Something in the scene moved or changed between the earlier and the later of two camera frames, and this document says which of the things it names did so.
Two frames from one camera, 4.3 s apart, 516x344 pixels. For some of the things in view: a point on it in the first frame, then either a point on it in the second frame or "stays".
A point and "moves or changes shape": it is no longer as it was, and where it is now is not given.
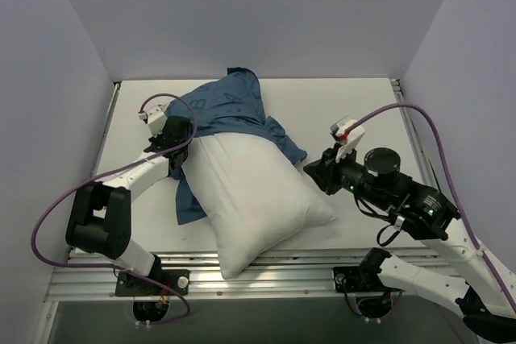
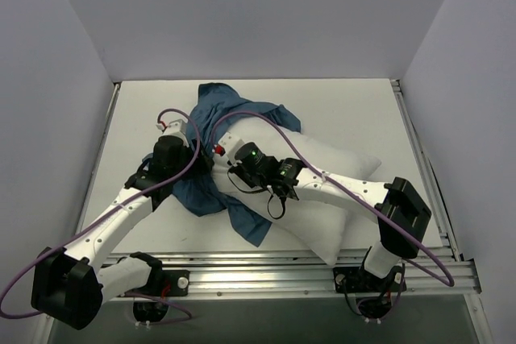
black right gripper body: x=327 y=172 -> x=227 y=166
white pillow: x=256 y=199 moves or changes shape
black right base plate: x=357 y=279 stays
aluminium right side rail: x=420 y=152 stays
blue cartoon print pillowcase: x=230 y=103 -> x=214 y=109
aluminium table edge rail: x=106 y=127 stays
